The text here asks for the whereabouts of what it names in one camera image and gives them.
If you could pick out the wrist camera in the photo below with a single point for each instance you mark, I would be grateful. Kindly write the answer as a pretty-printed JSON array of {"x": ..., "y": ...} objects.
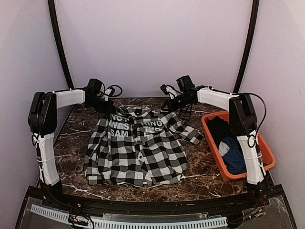
[
  {"x": 111, "y": 91},
  {"x": 169, "y": 90}
]

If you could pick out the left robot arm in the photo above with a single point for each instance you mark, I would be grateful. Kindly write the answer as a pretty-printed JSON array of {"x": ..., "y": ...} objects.
[{"x": 43, "y": 120}]

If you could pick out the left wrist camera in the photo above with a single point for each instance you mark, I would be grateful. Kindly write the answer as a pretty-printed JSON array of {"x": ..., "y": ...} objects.
[{"x": 111, "y": 91}]

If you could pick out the black white plaid shirt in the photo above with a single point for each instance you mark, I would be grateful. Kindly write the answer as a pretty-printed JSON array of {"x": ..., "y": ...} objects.
[{"x": 139, "y": 147}]

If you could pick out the left black frame post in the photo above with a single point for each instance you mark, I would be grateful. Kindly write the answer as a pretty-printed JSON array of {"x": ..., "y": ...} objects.
[{"x": 59, "y": 44}]

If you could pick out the right black frame post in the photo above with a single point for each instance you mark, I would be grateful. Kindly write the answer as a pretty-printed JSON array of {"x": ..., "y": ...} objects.
[{"x": 248, "y": 45}]

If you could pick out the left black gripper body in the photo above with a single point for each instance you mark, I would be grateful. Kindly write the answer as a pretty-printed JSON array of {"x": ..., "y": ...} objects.
[{"x": 102, "y": 108}]

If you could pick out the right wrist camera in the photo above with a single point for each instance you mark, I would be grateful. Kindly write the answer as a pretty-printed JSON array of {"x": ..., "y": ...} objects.
[{"x": 169, "y": 90}]

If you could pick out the blue garment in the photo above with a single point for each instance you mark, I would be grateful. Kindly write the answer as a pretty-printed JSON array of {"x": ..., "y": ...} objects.
[{"x": 232, "y": 156}]

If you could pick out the orange plastic basket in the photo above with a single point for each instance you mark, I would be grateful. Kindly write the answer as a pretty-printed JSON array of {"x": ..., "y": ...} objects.
[{"x": 268, "y": 157}]

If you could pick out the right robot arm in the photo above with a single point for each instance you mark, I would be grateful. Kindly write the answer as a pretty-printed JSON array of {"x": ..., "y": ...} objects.
[{"x": 242, "y": 118}]

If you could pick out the black front rail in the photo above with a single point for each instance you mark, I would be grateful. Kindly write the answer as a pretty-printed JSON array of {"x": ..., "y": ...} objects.
[{"x": 231, "y": 206}]

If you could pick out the black garment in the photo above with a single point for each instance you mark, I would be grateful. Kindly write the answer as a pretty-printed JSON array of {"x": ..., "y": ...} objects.
[{"x": 219, "y": 130}]

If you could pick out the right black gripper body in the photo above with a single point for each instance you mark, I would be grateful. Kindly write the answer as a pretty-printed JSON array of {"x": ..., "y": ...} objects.
[{"x": 178, "y": 104}]

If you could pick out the black frame post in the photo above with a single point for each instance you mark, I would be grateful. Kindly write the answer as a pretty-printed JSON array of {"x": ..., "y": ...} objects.
[
  {"x": 248, "y": 45},
  {"x": 59, "y": 44}
]

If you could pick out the white slotted cable duct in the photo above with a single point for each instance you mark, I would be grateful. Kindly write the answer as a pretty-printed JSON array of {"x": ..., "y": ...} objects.
[{"x": 119, "y": 221}]

